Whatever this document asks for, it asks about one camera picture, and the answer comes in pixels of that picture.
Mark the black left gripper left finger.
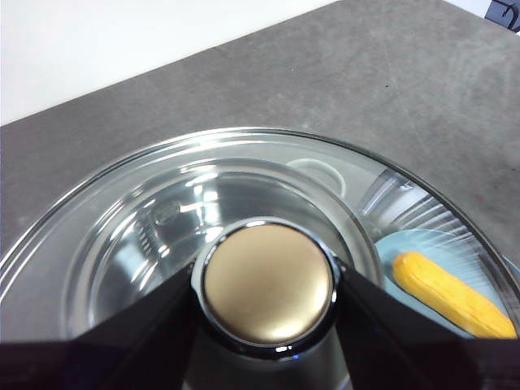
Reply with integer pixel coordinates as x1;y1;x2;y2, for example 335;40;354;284
0;262;201;390

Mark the light blue round plate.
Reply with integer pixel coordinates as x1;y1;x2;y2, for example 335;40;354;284
372;228;520;339

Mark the dark blue equipment piece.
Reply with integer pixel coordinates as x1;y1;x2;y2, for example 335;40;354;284
484;0;520;22

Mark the glass lid with green knob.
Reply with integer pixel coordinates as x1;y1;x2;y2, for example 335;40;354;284
0;127;520;390

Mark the pale green electric steamer pot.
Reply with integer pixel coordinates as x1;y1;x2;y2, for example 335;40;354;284
64;156;383;366

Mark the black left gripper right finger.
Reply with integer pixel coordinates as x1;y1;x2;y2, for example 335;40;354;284
334;258;520;390

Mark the yellow corn cob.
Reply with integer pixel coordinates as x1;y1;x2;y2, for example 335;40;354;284
392;251;518;340

